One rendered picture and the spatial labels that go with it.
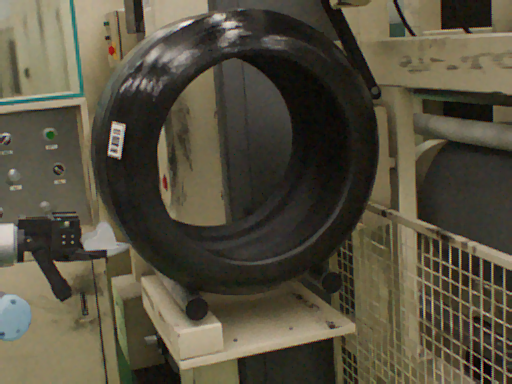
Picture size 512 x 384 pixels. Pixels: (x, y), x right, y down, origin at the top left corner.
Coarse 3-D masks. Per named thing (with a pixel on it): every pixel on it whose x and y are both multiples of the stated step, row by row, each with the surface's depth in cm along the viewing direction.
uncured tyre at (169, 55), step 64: (128, 64) 129; (192, 64) 121; (256, 64) 152; (320, 64) 128; (128, 128) 121; (320, 128) 157; (128, 192) 122; (320, 192) 157; (192, 256) 127; (256, 256) 154; (320, 256) 135
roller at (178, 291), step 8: (168, 280) 143; (168, 288) 142; (176, 288) 137; (184, 288) 135; (192, 288) 135; (176, 296) 136; (184, 296) 132; (192, 296) 130; (200, 296) 131; (184, 304) 130; (192, 304) 129; (200, 304) 129; (192, 312) 129; (200, 312) 130
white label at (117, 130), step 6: (114, 126) 121; (120, 126) 120; (114, 132) 121; (120, 132) 120; (114, 138) 121; (120, 138) 120; (114, 144) 121; (120, 144) 120; (108, 150) 122; (114, 150) 121; (120, 150) 120; (114, 156) 121; (120, 156) 120
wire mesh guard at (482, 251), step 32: (384, 224) 152; (416, 224) 138; (352, 256) 169; (384, 256) 154; (480, 256) 120; (352, 288) 172; (480, 288) 122; (416, 320) 144; (352, 352) 177; (416, 352) 146; (448, 352) 135
